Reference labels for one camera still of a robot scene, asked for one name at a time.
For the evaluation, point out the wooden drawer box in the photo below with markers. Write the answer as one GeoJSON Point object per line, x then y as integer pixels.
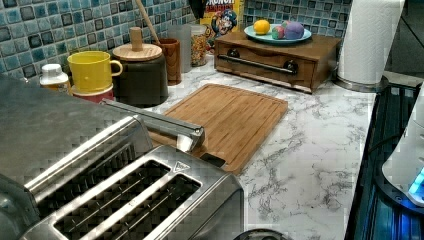
{"type": "Point", "coordinates": [303, 65]}

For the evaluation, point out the clear cereal jar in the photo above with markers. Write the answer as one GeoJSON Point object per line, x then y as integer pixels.
{"type": "Point", "coordinates": [198, 45]}

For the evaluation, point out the yellow ceramic mug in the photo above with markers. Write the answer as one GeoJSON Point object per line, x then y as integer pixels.
{"type": "Point", "coordinates": [92, 71]}

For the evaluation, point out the stainless steel toaster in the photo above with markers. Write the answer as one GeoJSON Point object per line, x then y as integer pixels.
{"type": "Point", "coordinates": [165, 194]}

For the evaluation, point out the yellow cereal box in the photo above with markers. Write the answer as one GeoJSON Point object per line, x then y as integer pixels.
{"type": "Point", "coordinates": [220, 18]}

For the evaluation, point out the brown wooden utensil holder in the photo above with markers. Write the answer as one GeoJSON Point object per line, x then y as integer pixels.
{"type": "Point", "coordinates": [171, 51]}

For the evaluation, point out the white paper towel roll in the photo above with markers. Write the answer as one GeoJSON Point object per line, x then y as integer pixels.
{"type": "Point", "coordinates": [366, 45]}

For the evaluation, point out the red and white cup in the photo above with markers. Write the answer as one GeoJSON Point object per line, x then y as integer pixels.
{"type": "Point", "coordinates": [95, 97]}

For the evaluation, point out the bamboo cutting board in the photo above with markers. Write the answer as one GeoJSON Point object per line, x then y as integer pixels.
{"type": "Point", "coordinates": [236, 121]}

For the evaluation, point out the frosted plastic container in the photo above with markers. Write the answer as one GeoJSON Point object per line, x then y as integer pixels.
{"type": "Point", "coordinates": [183, 34]}

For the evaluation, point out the yellow lemon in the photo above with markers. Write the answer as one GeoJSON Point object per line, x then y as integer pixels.
{"type": "Point", "coordinates": [261, 27]}

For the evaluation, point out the green red toy fruit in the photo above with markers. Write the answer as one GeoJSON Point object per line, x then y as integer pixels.
{"type": "Point", "coordinates": [278, 32]}

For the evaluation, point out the white capped spice bottle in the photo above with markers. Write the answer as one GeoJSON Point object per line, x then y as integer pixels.
{"type": "Point", "coordinates": [55, 79]}

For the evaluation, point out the purple toy fruit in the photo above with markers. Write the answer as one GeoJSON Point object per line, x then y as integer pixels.
{"type": "Point", "coordinates": [294, 30]}

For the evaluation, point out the dark canister with wooden lid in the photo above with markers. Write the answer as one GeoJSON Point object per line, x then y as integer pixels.
{"type": "Point", "coordinates": [143, 81]}

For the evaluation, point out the wooden spoon handle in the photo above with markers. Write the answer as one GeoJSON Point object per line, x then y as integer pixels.
{"type": "Point", "coordinates": [146, 18]}

